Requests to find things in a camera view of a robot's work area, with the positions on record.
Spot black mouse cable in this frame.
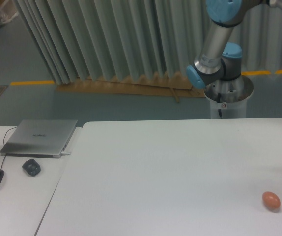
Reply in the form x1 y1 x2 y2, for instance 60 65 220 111
0 124 17 171

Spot small black controller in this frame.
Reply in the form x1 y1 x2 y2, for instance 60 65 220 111
22 159 41 177

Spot brown egg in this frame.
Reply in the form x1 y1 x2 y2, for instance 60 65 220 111
262 191 281 210

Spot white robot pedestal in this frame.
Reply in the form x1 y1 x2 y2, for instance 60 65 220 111
204 75 254 119

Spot white usb plug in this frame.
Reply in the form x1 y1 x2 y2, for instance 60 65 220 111
60 152 71 156

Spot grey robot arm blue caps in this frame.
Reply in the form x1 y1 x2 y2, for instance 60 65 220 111
186 0 270 103

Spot pale green pleated curtain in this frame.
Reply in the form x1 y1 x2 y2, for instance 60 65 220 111
14 0 211 84

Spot silver closed laptop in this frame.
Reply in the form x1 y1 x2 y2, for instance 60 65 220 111
0 119 78 158

